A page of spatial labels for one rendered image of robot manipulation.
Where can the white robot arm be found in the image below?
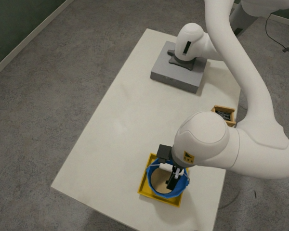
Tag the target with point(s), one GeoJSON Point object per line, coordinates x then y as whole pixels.
{"type": "Point", "coordinates": [258, 146]}

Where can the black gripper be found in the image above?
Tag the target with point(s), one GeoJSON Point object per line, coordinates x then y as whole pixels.
{"type": "Point", "coordinates": [174, 177]}

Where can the small wooden crate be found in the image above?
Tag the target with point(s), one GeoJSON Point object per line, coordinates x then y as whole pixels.
{"type": "Point", "coordinates": [226, 113]}

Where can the yellow square tray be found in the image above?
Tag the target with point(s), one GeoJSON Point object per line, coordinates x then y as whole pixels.
{"type": "Point", "coordinates": [145, 190]}

